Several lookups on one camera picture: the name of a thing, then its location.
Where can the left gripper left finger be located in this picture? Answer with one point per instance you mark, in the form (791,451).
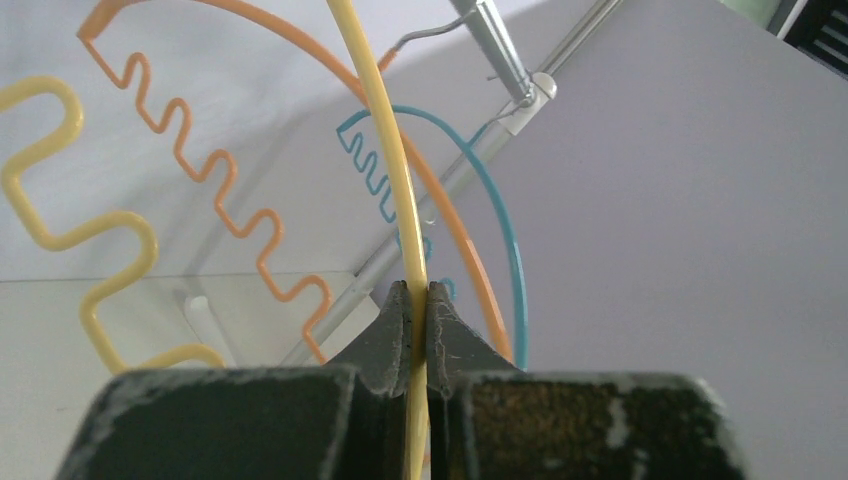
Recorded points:
(341,420)

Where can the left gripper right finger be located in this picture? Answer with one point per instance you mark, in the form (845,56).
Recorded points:
(491,420)

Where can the blue wire hanger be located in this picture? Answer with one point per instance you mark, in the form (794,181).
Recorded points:
(353,141)

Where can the yellow wire hanger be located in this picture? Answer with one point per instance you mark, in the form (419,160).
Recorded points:
(365,82)

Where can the white clothes rack frame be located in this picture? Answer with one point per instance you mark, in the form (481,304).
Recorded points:
(486,26)

